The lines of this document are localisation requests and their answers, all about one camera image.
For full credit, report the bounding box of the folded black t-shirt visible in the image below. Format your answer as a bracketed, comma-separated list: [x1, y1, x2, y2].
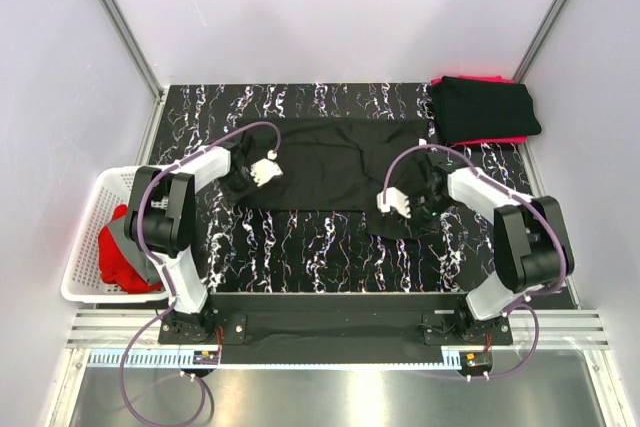
[430, 75, 544, 144]

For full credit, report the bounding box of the black t-shirt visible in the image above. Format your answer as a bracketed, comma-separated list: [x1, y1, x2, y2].
[237, 118, 439, 239]
[430, 75, 544, 144]

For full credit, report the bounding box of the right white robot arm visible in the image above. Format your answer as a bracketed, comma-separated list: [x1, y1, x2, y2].
[406, 166, 575, 346]

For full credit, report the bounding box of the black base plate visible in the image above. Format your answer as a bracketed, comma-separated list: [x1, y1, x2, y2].
[159, 293, 513, 368]

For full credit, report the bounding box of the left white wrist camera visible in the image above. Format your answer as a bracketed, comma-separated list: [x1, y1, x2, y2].
[250, 150, 283, 188]

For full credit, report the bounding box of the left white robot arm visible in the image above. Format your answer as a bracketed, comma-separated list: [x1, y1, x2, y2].
[122, 142, 282, 343]

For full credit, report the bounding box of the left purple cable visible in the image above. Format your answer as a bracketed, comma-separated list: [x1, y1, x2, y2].
[119, 121, 282, 423]

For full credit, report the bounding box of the grey t-shirt in basket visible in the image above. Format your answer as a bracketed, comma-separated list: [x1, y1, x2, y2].
[107, 204, 161, 293]

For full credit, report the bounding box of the white plastic basket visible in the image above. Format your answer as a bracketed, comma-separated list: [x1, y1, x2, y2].
[60, 166, 168, 304]

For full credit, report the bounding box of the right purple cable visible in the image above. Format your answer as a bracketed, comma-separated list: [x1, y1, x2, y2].
[382, 144, 574, 381]

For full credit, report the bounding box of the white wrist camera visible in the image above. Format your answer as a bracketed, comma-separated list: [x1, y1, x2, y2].
[250, 150, 283, 188]
[376, 187, 411, 219]

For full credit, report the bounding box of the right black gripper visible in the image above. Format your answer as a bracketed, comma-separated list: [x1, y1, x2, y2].
[397, 190, 456, 238]

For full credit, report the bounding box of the purple cable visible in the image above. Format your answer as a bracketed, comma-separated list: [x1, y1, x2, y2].
[119, 121, 282, 423]
[382, 144, 574, 381]

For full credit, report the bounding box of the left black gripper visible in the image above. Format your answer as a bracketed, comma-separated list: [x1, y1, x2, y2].
[218, 164, 263, 206]

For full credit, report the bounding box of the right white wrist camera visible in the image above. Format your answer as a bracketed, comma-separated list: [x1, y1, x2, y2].
[376, 187, 411, 219]

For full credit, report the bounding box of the red t-shirt in basket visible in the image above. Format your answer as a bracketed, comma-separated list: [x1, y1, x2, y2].
[98, 204, 162, 294]

